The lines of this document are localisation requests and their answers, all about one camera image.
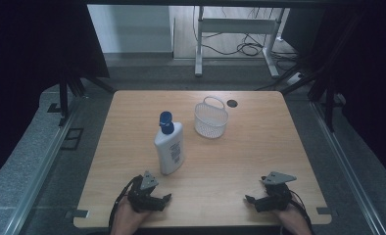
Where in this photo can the black floor bracket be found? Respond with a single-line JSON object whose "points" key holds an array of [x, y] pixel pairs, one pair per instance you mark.
{"points": [[54, 108]]}

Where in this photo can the dark curtain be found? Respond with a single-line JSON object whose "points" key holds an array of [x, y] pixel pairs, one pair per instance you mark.
{"points": [[34, 65], [370, 81]]}

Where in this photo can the white power strip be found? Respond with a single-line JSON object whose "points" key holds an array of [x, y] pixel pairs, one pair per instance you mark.
{"points": [[295, 78]]}

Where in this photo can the person's left hand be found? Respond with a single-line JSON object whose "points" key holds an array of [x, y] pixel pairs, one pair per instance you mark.
{"points": [[129, 218]]}

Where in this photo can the black metal stand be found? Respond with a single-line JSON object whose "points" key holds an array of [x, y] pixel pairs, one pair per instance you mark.
{"points": [[325, 88]]}

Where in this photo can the person's right hand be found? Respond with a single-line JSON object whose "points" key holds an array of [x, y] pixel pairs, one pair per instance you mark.
{"points": [[292, 218]]}

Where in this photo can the aluminium rail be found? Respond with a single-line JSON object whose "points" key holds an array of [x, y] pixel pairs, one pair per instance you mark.
{"points": [[40, 166], [347, 169]]}

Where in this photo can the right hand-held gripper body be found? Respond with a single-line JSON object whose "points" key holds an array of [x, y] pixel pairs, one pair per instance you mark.
{"points": [[277, 199]]}

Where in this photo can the white plastic mesh basket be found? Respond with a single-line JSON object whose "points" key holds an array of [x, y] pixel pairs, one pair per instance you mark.
{"points": [[210, 122]]}

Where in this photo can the white metal desk frame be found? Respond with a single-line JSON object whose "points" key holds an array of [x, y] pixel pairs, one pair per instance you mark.
{"points": [[235, 25]]}

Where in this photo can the white bottle with blue cap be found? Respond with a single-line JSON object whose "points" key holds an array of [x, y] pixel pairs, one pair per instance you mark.
{"points": [[168, 150]]}

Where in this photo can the black tripod stand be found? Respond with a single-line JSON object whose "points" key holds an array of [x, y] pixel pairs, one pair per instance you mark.
{"points": [[71, 89]]}

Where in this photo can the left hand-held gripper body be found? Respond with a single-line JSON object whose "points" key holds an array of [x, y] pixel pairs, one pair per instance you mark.
{"points": [[142, 199]]}

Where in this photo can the black table corner bracket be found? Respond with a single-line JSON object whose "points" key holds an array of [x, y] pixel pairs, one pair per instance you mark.
{"points": [[324, 211]]}

